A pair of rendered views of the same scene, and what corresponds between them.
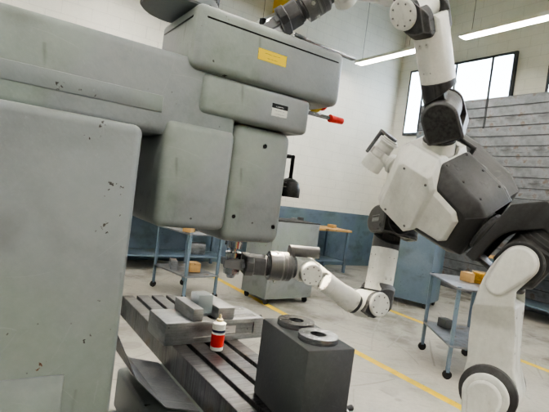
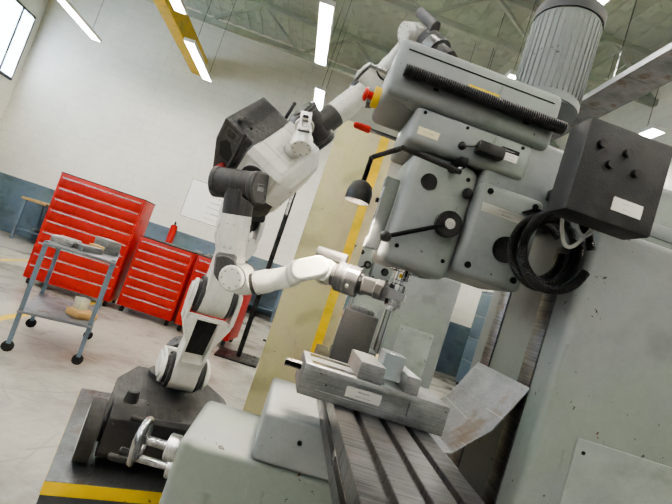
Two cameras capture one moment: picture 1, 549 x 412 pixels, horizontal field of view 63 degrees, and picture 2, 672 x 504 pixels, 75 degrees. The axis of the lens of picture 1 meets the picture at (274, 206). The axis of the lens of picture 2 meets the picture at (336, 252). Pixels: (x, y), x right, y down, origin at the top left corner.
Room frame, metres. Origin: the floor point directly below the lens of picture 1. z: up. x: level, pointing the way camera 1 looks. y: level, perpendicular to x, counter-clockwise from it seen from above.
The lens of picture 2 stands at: (2.52, 0.54, 1.22)
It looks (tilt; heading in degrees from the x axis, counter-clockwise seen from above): 4 degrees up; 209
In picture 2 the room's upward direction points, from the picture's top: 18 degrees clockwise
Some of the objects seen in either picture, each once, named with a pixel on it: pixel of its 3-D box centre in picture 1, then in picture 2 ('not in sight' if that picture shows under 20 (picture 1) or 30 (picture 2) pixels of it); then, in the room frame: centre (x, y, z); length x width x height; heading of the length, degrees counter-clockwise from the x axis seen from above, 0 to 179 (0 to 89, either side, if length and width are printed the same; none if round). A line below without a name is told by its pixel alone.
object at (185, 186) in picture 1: (179, 175); (482, 239); (1.22, 0.27, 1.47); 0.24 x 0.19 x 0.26; 33
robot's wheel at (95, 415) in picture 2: not in sight; (90, 429); (1.49, -0.71, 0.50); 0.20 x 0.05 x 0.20; 52
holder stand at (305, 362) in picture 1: (301, 369); (353, 334); (1.04, -0.11, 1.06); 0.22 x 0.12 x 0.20; 27
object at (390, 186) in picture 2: not in sight; (381, 213); (1.39, 0.01, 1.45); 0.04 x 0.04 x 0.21; 33
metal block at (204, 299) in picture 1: (201, 302); (389, 364); (1.47, 0.20, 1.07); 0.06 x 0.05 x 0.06; 35
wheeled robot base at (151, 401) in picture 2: not in sight; (175, 391); (1.13, -0.74, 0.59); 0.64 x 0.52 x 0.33; 52
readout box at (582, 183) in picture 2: not in sight; (610, 180); (1.44, 0.54, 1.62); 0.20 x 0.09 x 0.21; 123
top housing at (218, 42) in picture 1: (252, 66); (459, 110); (1.32, 0.11, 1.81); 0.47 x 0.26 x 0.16; 123
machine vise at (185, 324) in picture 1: (207, 317); (371, 383); (1.49, 0.17, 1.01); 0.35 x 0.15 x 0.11; 125
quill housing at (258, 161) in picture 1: (240, 183); (421, 218); (1.33, 0.11, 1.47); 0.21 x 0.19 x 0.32; 33
